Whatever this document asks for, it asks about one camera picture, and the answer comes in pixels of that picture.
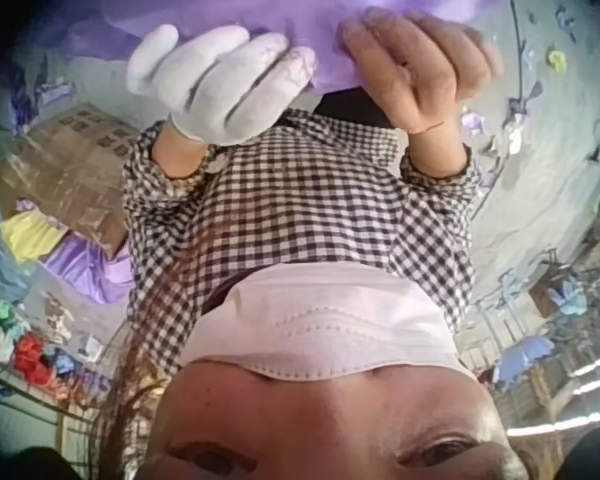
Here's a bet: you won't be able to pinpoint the person's legs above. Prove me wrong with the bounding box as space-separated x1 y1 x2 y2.
315 87 396 130

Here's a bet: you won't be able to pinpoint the shiny purple cloth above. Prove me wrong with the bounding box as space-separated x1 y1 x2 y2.
43 233 134 307

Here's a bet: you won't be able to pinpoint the white fabric scrap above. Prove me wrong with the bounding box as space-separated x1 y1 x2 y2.
499 124 525 157

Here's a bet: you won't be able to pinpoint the brown cardboard box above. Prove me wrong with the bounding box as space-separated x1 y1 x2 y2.
0 102 142 261

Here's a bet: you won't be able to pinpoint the light blue cloth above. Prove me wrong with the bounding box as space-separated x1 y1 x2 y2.
549 281 589 317

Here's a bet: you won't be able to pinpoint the person's left hand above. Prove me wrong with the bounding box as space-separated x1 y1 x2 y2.
127 23 321 147

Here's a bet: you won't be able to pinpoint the wooden crate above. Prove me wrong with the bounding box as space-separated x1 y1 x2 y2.
528 259 589 321

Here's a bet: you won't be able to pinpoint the yellow-green fabric scrap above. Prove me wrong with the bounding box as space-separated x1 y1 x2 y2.
545 48 569 72

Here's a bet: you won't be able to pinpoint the yellow cloth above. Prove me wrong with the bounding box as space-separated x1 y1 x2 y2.
0 207 70 264

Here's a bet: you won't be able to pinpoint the heap of colourful cloths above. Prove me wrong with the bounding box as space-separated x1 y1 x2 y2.
0 289 112 407

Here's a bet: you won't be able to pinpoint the purple fabric sheet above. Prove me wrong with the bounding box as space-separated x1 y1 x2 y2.
44 0 511 97

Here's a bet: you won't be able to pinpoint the small purple fabric scrap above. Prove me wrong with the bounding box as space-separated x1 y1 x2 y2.
459 110 487 137

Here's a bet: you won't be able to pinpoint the person's right hand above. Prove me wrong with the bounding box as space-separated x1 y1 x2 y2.
338 12 504 134

